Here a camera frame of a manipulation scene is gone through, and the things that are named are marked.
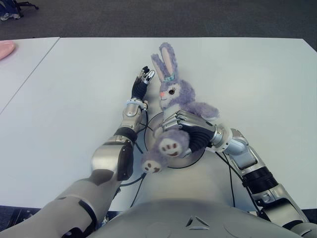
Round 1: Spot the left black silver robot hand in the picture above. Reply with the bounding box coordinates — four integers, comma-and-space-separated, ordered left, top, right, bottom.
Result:
131, 65, 156, 100

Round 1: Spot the purple plush doll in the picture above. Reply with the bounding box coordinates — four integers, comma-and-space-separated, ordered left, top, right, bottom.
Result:
141, 42, 220, 174

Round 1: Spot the white plate with black rim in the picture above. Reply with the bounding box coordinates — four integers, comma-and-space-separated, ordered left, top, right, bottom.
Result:
144, 111, 205, 169

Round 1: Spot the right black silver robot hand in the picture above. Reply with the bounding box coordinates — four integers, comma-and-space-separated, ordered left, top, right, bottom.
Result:
162, 110, 218, 158

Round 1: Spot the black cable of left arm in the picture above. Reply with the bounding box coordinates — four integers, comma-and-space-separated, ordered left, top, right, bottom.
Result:
116, 109, 156, 208

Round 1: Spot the white sneaker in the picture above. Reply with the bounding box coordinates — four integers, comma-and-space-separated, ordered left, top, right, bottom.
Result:
0, 11, 20, 20

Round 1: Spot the grey robot torso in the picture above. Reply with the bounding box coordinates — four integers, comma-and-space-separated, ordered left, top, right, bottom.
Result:
84, 197, 305, 238

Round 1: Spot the black office chair base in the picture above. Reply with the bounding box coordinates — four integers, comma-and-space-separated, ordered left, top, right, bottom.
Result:
14, 0, 39, 15

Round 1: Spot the pink plate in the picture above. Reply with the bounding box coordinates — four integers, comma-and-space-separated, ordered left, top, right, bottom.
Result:
0, 41, 15, 60

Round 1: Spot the person leg in jeans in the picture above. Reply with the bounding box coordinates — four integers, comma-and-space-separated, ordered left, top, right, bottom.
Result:
0, 0, 19, 14

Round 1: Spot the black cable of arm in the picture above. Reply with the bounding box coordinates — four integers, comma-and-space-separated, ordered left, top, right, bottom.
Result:
215, 150, 263, 218
116, 109, 156, 208

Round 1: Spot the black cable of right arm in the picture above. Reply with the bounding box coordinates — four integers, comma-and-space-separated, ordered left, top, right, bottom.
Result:
215, 150, 263, 218

